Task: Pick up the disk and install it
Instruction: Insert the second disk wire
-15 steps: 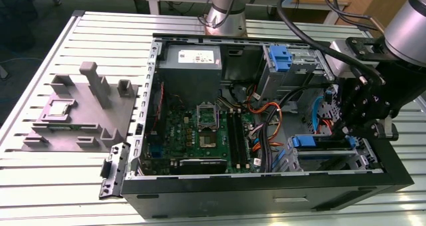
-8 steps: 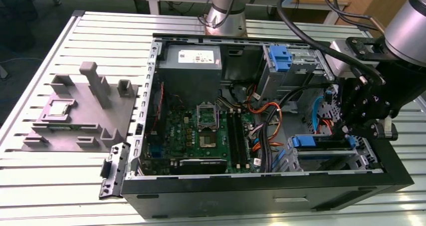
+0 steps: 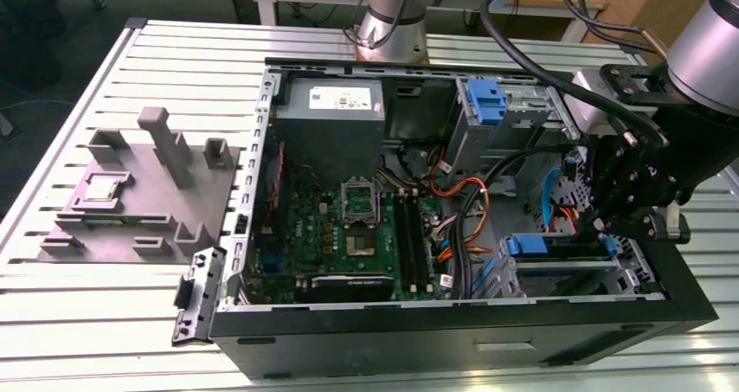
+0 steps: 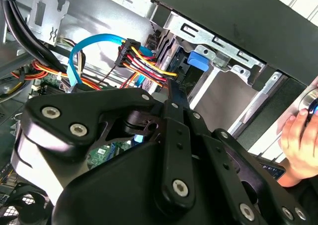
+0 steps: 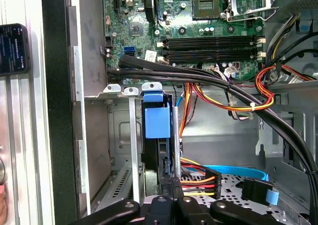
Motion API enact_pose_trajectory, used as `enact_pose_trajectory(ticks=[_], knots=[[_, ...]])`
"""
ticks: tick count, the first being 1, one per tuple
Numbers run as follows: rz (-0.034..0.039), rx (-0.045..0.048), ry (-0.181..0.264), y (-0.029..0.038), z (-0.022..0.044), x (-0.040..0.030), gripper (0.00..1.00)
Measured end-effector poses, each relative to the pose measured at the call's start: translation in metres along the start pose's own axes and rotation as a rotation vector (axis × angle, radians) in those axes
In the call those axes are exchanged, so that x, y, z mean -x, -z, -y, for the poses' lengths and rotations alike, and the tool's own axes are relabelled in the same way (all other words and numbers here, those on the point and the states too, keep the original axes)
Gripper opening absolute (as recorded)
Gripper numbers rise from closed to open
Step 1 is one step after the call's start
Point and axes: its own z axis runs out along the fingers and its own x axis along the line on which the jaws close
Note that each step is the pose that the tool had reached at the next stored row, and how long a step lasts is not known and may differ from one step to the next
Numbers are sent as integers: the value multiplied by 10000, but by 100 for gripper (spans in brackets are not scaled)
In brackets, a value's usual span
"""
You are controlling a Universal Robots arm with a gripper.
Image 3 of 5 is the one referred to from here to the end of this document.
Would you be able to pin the black PC case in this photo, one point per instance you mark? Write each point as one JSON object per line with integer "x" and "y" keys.
{"x": 404, "y": 344}

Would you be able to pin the metal optical drive cage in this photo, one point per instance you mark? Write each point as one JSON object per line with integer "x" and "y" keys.
{"x": 478, "y": 145}

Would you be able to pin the wooden desk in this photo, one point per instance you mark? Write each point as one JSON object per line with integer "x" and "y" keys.
{"x": 536, "y": 0}

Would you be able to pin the grey power supply unit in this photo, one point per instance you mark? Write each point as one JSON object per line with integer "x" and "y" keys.
{"x": 328, "y": 145}

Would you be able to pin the grey parts rack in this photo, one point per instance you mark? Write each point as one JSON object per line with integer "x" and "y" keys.
{"x": 156, "y": 201}

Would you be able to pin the thin metal locking lever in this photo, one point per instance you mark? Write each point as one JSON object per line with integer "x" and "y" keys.
{"x": 377, "y": 206}

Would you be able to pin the metal disk bay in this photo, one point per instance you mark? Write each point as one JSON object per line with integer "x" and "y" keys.
{"x": 577, "y": 263}

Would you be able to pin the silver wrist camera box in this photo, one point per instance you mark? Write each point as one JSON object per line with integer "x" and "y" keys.
{"x": 595, "y": 106}

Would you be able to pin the blue plastic drive latch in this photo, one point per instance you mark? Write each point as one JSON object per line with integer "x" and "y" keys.
{"x": 486, "y": 102}

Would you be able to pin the silver CPU chip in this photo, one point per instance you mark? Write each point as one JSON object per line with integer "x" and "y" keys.
{"x": 104, "y": 188}

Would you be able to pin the hinged metal slot bracket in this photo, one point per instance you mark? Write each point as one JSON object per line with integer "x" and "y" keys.
{"x": 198, "y": 288}

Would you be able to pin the black RAM slot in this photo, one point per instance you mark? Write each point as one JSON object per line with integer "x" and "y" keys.
{"x": 421, "y": 240}
{"x": 405, "y": 240}

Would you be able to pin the CPU socket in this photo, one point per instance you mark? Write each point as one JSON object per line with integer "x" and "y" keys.
{"x": 364, "y": 241}

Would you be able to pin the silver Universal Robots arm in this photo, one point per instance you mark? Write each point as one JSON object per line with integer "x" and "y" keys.
{"x": 709, "y": 54}

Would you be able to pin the green motherboard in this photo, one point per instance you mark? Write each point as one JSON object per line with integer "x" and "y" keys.
{"x": 305, "y": 236}

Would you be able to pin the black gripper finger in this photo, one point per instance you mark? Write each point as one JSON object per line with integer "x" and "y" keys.
{"x": 647, "y": 225}
{"x": 620, "y": 180}

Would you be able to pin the black graphics card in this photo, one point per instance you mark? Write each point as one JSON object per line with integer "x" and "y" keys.
{"x": 345, "y": 286}

